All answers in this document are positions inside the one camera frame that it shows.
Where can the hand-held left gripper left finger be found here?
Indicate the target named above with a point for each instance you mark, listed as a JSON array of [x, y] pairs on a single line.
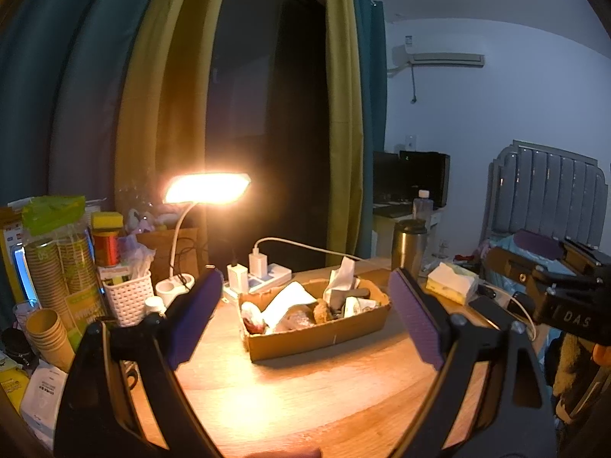
[[195, 317]]

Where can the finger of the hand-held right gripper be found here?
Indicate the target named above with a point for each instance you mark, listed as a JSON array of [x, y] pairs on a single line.
[[513, 269], [542, 244]]

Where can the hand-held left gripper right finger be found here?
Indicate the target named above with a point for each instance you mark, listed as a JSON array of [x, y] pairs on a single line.
[[416, 322]]

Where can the white plush toy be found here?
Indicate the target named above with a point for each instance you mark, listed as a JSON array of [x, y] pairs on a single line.
[[251, 312]]

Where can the pink plush toy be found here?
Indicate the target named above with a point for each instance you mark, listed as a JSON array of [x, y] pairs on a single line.
[[257, 328]]

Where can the white tissue pack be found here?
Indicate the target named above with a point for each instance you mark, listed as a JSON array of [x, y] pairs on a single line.
[[340, 276]]

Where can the brown plush toy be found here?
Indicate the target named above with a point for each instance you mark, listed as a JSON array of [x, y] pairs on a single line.
[[322, 312]]

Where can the white paper sheet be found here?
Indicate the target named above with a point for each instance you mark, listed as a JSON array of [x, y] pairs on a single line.
[[291, 300]]

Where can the shallow cardboard box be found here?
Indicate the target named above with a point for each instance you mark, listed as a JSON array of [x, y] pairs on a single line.
[[310, 343]]

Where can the person's right hand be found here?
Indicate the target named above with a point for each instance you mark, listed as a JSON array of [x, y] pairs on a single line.
[[603, 355]]

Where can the person's left hand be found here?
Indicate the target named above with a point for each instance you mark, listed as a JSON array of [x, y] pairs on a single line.
[[286, 453]]

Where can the small white bottle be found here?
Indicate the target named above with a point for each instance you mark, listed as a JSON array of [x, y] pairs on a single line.
[[154, 306]]

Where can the black phone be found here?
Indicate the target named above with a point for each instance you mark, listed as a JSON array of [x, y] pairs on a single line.
[[491, 312]]

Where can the yellow tissue box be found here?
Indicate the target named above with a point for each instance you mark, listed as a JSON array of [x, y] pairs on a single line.
[[451, 284]]

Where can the small white charger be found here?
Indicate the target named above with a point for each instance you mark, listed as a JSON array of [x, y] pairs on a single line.
[[237, 277]]

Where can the white plastic basket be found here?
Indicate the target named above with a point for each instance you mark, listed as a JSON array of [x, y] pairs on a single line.
[[126, 300]]

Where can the stainless steel tumbler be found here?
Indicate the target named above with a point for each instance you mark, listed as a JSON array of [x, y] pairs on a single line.
[[409, 248]]

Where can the brown paper bag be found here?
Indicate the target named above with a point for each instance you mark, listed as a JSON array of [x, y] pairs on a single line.
[[157, 253]]

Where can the tall white charger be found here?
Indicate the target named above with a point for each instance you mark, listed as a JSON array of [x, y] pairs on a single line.
[[258, 263]]

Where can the white power strip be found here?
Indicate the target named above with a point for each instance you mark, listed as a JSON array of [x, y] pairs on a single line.
[[272, 276]]

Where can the clear water bottle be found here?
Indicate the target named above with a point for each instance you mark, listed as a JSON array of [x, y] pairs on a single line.
[[423, 207]]

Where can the red can yellow lid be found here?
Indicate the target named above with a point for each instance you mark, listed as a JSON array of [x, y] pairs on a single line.
[[107, 243]]

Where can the white desk lamp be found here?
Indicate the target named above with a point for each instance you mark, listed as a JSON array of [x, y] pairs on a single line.
[[207, 188]]

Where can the black computer monitor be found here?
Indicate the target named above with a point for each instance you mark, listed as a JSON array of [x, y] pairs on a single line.
[[385, 176]]

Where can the stack of brown paper cups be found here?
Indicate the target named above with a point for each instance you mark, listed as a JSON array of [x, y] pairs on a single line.
[[47, 343]]

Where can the white pouch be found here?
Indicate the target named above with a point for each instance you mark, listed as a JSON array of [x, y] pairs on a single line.
[[45, 400]]

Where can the packaged paper cups sleeve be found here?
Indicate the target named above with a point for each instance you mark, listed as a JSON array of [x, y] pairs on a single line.
[[52, 214]]

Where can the yellow blue package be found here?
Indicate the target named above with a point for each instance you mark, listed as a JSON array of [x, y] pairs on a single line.
[[14, 257]]

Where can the yellow packet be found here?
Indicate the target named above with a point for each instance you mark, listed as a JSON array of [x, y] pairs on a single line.
[[12, 386]]

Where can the yellow-green curtain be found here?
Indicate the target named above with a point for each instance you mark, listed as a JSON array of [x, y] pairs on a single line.
[[341, 129], [162, 105]]

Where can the white air conditioner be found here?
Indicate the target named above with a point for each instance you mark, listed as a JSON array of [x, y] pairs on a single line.
[[441, 59]]

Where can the teal curtain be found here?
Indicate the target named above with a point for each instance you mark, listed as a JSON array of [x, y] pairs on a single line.
[[372, 105], [57, 81]]

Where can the dark window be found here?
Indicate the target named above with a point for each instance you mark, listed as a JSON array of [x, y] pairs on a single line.
[[272, 105]]

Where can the white wall socket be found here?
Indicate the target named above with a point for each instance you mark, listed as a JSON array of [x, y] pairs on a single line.
[[410, 142]]

